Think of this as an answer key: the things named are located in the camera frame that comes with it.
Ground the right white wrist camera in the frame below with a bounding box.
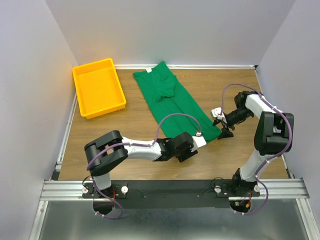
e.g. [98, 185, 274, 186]
[210, 107, 225, 121]

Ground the yellow plastic tray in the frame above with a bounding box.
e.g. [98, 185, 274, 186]
[72, 58, 127, 119]

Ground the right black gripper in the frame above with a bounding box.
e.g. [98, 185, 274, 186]
[212, 107, 254, 140]

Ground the aluminium front rail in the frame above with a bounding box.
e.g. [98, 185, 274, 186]
[40, 178, 310, 201]

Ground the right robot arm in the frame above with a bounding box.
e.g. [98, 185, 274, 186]
[211, 91, 294, 196]

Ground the aluminium right side rail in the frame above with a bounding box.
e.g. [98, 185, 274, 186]
[253, 68, 293, 180]

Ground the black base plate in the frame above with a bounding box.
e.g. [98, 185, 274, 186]
[82, 177, 260, 214]

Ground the green t shirt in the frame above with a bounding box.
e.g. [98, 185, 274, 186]
[133, 61, 221, 143]

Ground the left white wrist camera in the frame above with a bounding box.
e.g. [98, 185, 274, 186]
[191, 131, 207, 152]

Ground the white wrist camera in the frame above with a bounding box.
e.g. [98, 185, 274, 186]
[210, 107, 225, 121]
[191, 131, 207, 152]

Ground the aluminium left side rail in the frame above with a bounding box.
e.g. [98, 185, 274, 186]
[50, 94, 78, 181]

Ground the aluminium rail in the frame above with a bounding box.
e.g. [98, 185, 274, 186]
[40, 178, 310, 201]
[50, 94, 78, 181]
[253, 68, 293, 180]

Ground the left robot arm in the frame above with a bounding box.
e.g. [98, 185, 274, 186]
[84, 130, 206, 198]

